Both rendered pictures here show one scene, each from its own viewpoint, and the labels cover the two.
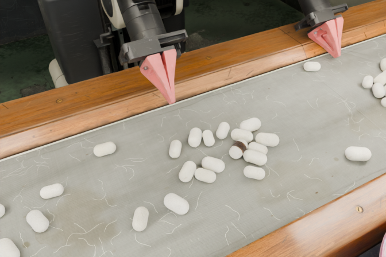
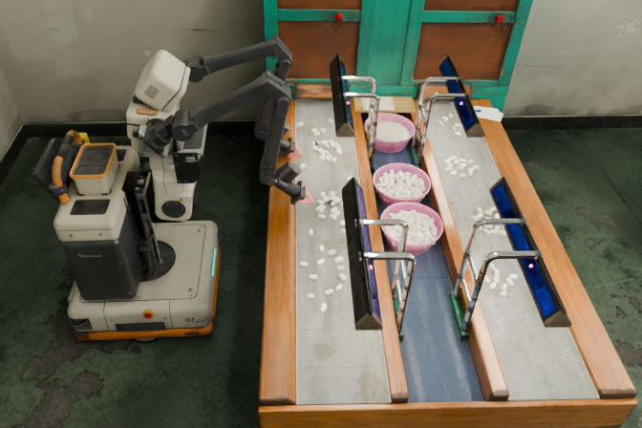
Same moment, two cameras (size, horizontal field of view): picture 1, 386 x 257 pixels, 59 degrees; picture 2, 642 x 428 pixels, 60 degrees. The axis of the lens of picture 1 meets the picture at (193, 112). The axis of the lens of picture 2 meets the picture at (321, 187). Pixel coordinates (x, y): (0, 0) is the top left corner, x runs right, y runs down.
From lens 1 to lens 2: 2.08 m
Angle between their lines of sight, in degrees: 49
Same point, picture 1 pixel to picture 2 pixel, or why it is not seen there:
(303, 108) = (321, 180)
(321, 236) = (371, 199)
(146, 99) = (291, 215)
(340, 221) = (369, 194)
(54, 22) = (123, 254)
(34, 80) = (14, 364)
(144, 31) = (297, 188)
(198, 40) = not seen: hidden behind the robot
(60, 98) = (277, 236)
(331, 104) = (324, 173)
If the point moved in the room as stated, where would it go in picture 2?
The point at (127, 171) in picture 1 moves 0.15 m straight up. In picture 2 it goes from (322, 231) to (323, 204)
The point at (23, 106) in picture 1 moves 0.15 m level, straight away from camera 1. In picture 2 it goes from (274, 247) to (237, 250)
